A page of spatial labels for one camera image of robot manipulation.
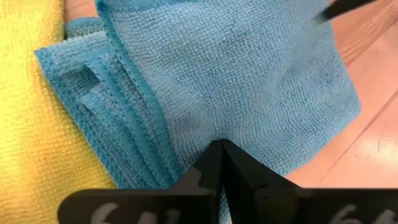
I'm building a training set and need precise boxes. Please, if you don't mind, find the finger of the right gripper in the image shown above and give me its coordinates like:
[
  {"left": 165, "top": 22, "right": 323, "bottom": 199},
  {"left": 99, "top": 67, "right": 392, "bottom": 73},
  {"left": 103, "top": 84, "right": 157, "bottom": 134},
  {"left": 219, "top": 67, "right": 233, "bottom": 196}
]
[{"left": 313, "top": 0, "right": 379, "bottom": 25}]

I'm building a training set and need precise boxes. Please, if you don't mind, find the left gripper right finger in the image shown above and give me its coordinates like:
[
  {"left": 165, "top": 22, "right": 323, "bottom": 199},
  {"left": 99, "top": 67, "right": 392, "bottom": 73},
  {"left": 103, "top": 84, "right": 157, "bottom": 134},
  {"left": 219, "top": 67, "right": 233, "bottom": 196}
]
[{"left": 222, "top": 139, "right": 398, "bottom": 224}]

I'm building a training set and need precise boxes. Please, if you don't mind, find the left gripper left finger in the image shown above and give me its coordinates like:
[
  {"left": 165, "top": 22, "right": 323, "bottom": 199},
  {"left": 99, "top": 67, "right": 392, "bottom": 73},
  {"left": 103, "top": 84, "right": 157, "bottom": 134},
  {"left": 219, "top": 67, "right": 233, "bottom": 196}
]
[{"left": 57, "top": 139, "right": 223, "bottom": 224}]

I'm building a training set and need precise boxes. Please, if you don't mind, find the blue microfiber towel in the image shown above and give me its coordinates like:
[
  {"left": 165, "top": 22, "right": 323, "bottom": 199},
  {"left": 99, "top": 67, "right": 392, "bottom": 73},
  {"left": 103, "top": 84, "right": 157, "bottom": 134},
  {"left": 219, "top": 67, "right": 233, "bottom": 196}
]
[{"left": 33, "top": 0, "right": 363, "bottom": 224}]

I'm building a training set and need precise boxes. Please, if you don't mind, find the yellow microfiber towel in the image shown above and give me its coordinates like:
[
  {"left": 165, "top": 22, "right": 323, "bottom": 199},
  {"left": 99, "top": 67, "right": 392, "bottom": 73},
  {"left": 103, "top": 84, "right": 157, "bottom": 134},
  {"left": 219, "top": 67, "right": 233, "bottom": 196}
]
[{"left": 0, "top": 0, "right": 118, "bottom": 224}]

